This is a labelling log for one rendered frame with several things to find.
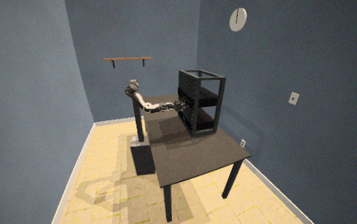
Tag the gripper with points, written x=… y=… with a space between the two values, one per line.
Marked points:
x=177 y=106

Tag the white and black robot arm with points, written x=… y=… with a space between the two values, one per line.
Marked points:
x=149 y=108

